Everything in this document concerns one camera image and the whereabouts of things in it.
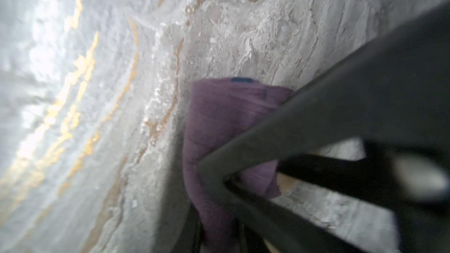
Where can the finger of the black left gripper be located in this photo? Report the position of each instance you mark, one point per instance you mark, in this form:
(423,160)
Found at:
(376,127)

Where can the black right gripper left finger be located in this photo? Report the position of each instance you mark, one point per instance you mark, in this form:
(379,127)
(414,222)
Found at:
(190,238)

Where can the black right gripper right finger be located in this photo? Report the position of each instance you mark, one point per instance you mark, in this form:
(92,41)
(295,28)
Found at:
(250,242)

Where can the purple striped sock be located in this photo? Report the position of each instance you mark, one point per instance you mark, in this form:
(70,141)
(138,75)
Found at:
(220,110)

